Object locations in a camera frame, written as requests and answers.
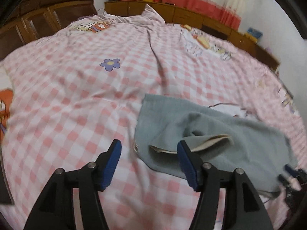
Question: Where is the black smartphone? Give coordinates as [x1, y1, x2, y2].
[0, 157, 14, 205]

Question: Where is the dark wooden wardrobe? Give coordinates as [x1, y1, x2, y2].
[1, 0, 97, 59]

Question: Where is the pink checkered cartoon bedsheet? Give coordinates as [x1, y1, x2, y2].
[1, 6, 306, 229]

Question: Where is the blue book on cabinet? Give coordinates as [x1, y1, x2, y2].
[244, 28, 263, 44]

